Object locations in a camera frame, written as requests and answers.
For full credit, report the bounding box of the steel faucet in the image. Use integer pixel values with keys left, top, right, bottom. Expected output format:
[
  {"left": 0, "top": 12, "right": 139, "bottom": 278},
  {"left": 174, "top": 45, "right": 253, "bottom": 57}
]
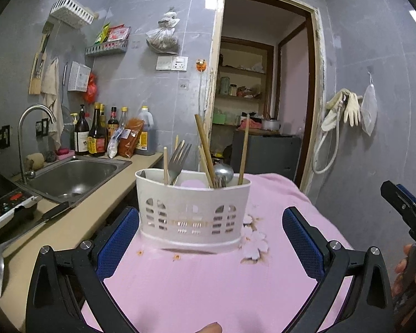
[{"left": 18, "top": 104, "right": 57, "bottom": 184}]

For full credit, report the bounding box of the dark soy sauce bottle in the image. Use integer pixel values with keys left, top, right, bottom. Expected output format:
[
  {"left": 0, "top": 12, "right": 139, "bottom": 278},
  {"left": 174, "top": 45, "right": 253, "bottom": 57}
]
[{"left": 88, "top": 102, "right": 107, "bottom": 158}]

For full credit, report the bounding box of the white mesh bag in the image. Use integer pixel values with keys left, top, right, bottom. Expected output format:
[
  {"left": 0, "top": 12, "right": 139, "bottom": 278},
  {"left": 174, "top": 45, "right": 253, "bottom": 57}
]
[{"left": 361, "top": 84, "right": 378, "bottom": 137}]

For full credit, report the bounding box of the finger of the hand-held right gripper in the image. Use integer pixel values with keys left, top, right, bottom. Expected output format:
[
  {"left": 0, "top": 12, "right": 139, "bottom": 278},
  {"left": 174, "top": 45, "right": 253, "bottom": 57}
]
[
  {"left": 381, "top": 180, "right": 416, "bottom": 231},
  {"left": 396, "top": 183, "right": 416, "bottom": 217}
]

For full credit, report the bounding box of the person's left hand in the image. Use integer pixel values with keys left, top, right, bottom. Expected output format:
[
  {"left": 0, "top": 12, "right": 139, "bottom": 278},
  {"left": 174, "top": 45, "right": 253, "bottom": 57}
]
[{"left": 185, "top": 322, "right": 223, "bottom": 333}]

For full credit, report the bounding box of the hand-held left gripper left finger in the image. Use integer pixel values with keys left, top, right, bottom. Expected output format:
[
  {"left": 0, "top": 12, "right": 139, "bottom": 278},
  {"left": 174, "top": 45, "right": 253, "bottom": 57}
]
[{"left": 25, "top": 206, "right": 140, "bottom": 333}]

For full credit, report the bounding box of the dark white-label wine bottle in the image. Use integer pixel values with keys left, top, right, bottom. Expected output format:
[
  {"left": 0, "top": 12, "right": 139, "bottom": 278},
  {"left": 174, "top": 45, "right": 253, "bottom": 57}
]
[{"left": 74, "top": 104, "right": 90, "bottom": 156}]

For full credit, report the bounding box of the brown loofah ball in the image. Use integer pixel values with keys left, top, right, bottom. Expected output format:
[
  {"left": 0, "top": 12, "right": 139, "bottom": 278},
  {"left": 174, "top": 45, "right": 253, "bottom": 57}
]
[{"left": 25, "top": 153, "right": 45, "bottom": 170}]

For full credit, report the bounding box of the orange spice packet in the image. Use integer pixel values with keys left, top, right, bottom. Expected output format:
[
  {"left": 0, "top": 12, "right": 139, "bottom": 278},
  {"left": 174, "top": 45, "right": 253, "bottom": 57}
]
[{"left": 117, "top": 118, "right": 145, "bottom": 158}]

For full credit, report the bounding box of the hanging metal skimmer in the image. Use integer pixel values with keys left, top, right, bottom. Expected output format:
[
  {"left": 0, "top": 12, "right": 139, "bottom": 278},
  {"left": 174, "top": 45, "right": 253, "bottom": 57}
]
[{"left": 60, "top": 62, "right": 73, "bottom": 136}]

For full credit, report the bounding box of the red cloth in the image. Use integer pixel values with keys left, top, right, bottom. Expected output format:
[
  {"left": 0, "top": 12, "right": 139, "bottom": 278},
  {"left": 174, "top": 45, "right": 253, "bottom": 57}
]
[{"left": 237, "top": 118, "right": 262, "bottom": 130}]

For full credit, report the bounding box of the hanging plastic bag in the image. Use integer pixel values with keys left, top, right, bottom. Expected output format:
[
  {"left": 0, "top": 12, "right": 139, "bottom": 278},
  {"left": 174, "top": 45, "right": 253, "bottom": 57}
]
[{"left": 146, "top": 7, "right": 181, "bottom": 55}]

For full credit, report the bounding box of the red seasoning packet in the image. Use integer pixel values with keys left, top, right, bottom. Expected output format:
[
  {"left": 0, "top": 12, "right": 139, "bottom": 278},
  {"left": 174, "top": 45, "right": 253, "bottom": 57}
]
[{"left": 107, "top": 25, "right": 130, "bottom": 42}]

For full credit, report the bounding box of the white plastic utensil holder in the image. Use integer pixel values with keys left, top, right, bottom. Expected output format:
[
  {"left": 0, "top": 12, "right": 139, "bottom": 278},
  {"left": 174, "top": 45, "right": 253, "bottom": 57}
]
[{"left": 135, "top": 168, "right": 252, "bottom": 254}]

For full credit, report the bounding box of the black induction cooker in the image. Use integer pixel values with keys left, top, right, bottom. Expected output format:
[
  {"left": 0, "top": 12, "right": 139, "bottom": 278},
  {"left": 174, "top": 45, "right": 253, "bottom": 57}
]
[{"left": 0, "top": 171, "right": 42, "bottom": 240}]

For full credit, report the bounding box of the dark yellow-cap sauce bottle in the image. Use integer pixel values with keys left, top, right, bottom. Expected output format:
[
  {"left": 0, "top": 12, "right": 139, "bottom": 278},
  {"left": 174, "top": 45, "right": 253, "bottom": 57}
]
[{"left": 99, "top": 103, "right": 108, "bottom": 139}]

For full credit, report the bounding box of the grey wall shelf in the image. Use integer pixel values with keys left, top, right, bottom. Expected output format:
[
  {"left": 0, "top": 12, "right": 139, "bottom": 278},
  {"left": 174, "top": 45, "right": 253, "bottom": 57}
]
[{"left": 85, "top": 39, "right": 130, "bottom": 57}]

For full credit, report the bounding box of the worn wooden door frame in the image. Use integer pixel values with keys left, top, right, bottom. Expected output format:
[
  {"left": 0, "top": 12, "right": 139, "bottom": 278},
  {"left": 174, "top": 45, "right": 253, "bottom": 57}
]
[{"left": 204, "top": 0, "right": 324, "bottom": 195}]

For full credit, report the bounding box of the white wall switch panel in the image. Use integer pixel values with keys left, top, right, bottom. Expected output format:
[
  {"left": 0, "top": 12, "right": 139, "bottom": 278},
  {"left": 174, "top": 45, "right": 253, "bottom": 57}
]
[{"left": 156, "top": 55, "right": 189, "bottom": 72}]

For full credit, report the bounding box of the white slotted wall box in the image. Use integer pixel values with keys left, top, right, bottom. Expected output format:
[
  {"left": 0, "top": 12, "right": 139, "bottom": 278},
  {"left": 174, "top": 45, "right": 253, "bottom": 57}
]
[{"left": 67, "top": 61, "right": 92, "bottom": 92}]

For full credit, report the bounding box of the dark red-label sauce bottle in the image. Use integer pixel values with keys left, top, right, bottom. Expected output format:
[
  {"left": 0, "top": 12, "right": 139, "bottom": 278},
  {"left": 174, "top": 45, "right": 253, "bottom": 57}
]
[{"left": 107, "top": 107, "right": 120, "bottom": 144}]

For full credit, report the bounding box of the dark oil jug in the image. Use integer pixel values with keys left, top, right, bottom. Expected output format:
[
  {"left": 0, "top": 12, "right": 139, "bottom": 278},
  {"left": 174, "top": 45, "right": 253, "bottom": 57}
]
[{"left": 135, "top": 106, "right": 157, "bottom": 156}]

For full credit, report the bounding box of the metal fork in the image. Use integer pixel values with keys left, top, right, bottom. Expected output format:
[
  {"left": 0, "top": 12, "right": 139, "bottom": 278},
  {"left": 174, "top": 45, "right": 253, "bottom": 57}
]
[{"left": 167, "top": 142, "right": 192, "bottom": 185}]

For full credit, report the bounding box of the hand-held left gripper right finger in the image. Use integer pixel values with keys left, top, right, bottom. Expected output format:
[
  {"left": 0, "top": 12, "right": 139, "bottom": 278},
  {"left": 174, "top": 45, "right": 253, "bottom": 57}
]
[{"left": 282, "top": 206, "right": 394, "bottom": 333}]

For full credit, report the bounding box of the steel sink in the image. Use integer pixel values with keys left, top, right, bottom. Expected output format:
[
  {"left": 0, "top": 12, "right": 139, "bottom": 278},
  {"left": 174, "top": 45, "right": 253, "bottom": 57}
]
[{"left": 16, "top": 155, "right": 132, "bottom": 209}]

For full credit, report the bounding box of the red plastic bag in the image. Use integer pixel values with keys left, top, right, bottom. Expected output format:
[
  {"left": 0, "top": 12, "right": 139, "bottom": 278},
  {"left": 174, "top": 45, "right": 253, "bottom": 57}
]
[{"left": 83, "top": 73, "right": 99, "bottom": 104}]

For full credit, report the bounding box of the cream rubber glove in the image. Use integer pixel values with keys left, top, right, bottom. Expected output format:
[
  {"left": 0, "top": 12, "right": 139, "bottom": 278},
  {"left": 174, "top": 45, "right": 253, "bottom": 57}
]
[
  {"left": 321, "top": 89, "right": 351, "bottom": 132},
  {"left": 343, "top": 92, "right": 362, "bottom": 127}
]

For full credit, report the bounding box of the white blue packet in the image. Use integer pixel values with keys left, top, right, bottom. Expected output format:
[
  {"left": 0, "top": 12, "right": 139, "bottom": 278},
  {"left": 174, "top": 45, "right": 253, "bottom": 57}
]
[{"left": 106, "top": 128, "right": 126, "bottom": 159}]

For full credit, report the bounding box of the dark grey cabinet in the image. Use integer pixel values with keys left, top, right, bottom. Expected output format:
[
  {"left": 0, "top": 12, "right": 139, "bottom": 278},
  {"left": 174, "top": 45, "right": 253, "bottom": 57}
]
[{"left": 230, "top": 132, "right": 302, "bottom": 183}]

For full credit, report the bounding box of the white wall basket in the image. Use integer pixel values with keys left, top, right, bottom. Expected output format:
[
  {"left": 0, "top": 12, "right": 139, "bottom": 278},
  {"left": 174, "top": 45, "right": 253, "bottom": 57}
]
[{"left": 49, "top": 0, "right": 96, "bottom": 29}]

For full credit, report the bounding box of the green seasoning packet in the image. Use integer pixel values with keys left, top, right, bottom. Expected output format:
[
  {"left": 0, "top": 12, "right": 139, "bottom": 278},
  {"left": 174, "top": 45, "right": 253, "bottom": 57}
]
[{"left": 96, "top": 24, "right": 111, "bottom": 44}]

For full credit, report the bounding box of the wooden cutting board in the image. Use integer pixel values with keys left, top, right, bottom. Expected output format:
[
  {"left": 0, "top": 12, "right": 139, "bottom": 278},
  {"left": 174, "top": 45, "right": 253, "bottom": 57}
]
[{"left": 28, "top": 21, "right": 55, "bottom": 95}]

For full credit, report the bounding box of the white hose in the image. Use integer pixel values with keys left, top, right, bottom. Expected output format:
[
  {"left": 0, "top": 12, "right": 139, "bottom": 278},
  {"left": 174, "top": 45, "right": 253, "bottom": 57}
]
[{"left": 311, "top": 111, "right": 341, "bottom": 175}]

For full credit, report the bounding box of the pink tablecloth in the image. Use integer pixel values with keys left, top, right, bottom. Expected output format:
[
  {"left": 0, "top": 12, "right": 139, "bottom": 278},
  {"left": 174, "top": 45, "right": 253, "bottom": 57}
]
[{"left": 80, "top": 171, "right": 354, "bottom": 333}]

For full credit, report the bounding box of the beige hanging towel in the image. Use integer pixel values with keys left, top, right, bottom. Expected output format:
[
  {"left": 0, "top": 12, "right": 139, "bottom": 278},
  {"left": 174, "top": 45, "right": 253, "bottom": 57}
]
[{"left": 41, "top": 56, "right": 64, "bottom": 150}]

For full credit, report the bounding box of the person's right hand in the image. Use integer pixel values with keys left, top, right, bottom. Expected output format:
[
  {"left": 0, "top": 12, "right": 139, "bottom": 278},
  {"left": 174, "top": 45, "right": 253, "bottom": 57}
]
[{"left": 392, "top": 244, "right": 416, "bottom": 298}]

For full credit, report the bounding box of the wooden shelf unit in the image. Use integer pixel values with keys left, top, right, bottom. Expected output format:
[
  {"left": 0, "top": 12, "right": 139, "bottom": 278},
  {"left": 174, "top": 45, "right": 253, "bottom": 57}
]
[{"left": 213, "top": 36, "right": 274, "bottom": 130}]

